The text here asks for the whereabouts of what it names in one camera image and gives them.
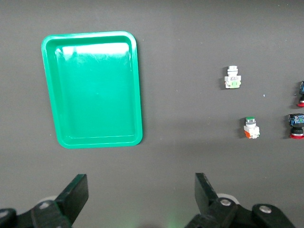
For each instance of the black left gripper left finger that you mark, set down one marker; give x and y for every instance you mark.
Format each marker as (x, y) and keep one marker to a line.
(69, 202)

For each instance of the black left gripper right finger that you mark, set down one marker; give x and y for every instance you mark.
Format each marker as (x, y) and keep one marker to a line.
(206, 197)

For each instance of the red push button black base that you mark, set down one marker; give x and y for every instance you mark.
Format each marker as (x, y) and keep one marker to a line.
(297, 123)
(301, 92)

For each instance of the green button white orange base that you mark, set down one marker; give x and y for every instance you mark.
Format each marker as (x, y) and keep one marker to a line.
(251, 129)

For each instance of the green plastic tray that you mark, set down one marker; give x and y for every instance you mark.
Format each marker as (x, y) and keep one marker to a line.
(95, 95)

